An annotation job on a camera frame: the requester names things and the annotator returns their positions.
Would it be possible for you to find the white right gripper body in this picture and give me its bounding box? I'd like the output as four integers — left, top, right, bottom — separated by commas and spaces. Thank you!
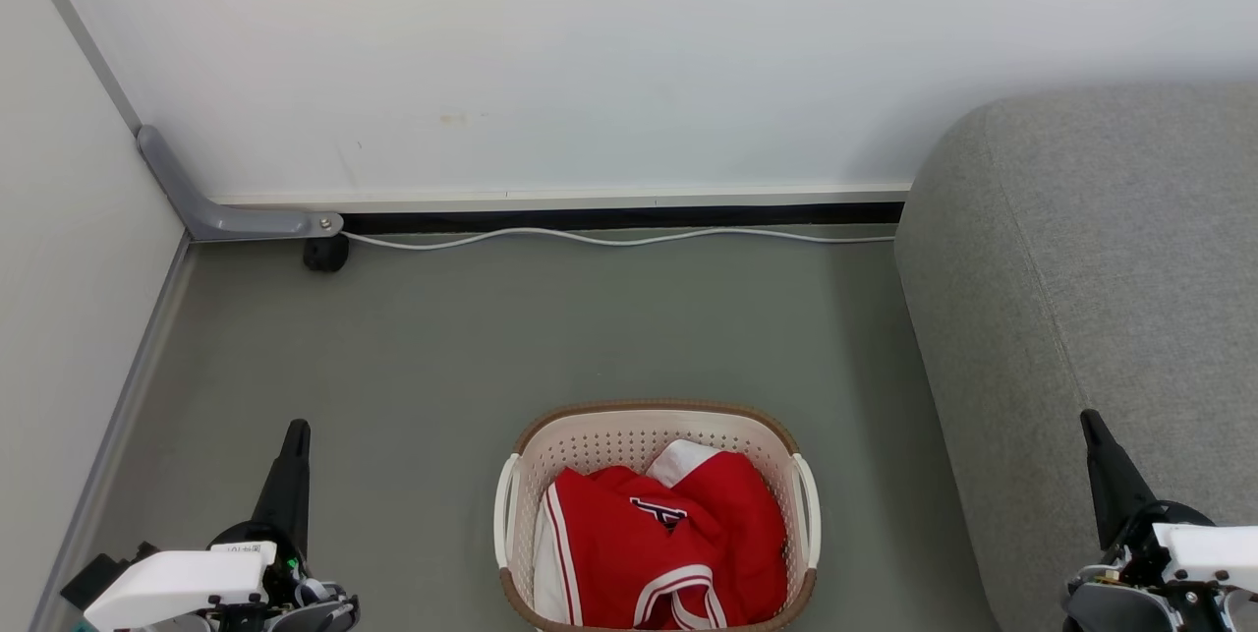
1101, 502, 1258, 594

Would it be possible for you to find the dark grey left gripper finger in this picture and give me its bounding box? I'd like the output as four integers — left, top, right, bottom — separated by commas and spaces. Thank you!
251, 419, 312, 554

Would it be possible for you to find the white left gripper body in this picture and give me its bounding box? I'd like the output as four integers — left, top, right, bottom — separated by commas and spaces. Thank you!
84, 522, 308, 632

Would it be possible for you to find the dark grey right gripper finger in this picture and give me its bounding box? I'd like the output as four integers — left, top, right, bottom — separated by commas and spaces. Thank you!
1081, 409, 1161, 549

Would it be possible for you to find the red jersey with white stripes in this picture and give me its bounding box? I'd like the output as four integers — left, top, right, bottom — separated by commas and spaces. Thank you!
533, 463, 748, 631

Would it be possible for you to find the red garment with white collar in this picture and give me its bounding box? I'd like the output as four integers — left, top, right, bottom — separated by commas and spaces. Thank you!
644, 439, 789, 625

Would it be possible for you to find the grey fabric sofa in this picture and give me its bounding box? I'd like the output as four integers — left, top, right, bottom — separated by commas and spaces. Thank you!
894, 82, 1258, 632

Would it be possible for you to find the black caster wheel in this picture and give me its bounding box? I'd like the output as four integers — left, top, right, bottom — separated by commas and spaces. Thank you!
303, 235, 350, 273

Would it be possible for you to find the cream perforated laundry basket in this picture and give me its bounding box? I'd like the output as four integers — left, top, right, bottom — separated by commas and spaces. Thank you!
493, 401, 822, 632

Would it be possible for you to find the white and black skirting strip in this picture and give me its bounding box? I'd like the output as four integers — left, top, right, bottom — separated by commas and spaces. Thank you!
209, 184, 912, 236

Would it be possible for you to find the grey metal partition foot bracket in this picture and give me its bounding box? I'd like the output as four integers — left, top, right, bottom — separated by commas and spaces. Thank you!
137, 125, 344, 243

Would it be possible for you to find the white floor cable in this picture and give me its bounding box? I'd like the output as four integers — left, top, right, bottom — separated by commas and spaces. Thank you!
341, 227, 897, 251

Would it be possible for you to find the grey partition frame post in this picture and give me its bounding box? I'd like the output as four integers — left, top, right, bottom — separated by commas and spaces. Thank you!
15, 0, 144, 137

